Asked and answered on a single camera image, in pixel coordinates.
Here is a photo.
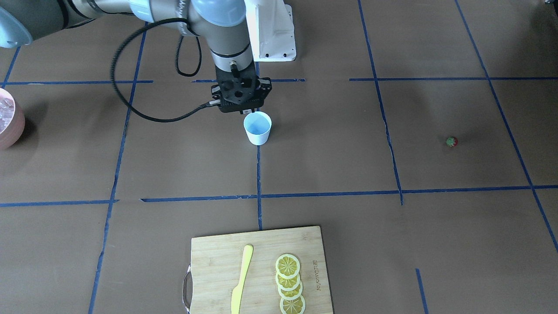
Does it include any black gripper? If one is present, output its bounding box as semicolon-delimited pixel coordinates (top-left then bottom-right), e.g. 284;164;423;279
211;62;272;113

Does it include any red strawberry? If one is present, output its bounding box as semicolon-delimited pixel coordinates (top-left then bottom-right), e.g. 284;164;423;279
445;137;459;147

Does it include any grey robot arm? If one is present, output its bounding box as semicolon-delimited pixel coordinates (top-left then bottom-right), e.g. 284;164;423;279
0;0;272;121

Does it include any light blue plastic cup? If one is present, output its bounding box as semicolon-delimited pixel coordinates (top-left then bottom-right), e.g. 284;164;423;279
243;111;272;146

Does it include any pink ice bowl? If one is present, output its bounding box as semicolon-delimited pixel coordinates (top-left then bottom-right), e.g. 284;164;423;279
0;88;25;150

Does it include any bamboo cutting board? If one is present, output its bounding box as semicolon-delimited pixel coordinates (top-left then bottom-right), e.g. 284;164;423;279
189;226;333;314

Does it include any lemon slice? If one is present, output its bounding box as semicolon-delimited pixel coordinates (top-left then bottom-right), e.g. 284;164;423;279
277;282;303;300
275;272;301;291
279;295;306;314
275;254;301;280

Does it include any yellow plastic knife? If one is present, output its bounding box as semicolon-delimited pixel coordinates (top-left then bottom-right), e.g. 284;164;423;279
230;244;254;314

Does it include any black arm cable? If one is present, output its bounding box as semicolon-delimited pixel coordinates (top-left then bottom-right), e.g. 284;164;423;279
110;17;221;123

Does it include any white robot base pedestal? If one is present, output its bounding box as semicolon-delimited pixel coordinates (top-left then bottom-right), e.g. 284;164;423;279
244;0;297;62

